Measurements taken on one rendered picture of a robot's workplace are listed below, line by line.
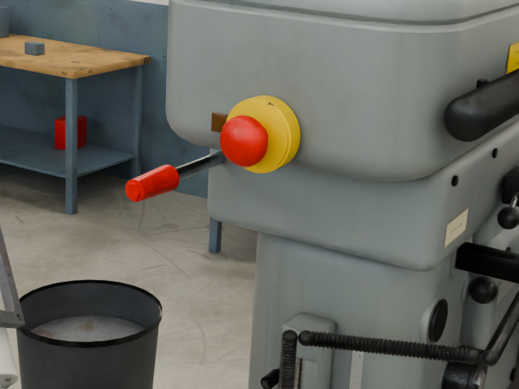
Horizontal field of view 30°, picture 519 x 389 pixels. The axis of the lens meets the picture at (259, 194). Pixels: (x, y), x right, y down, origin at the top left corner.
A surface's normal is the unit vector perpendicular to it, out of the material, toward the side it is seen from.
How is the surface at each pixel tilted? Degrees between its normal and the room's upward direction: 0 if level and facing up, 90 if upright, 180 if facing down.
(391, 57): 90
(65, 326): 0
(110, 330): 0
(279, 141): 90
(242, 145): 90
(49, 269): 0
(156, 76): 90
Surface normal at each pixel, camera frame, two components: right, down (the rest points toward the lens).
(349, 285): -0.49, 0.24
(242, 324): 0.06, -0.95
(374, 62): -0.21, 0.29
